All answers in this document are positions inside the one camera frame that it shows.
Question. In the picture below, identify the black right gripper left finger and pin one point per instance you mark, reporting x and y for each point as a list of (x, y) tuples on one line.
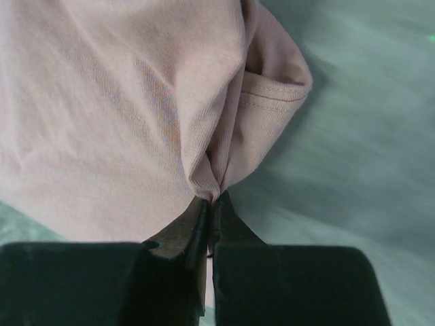
[(160, 281)]

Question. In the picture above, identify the pink t shirt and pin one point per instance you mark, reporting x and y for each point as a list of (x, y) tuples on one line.
[(116, 114)]

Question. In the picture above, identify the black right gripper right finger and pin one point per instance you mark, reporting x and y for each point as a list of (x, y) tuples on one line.
[(262, 284)]

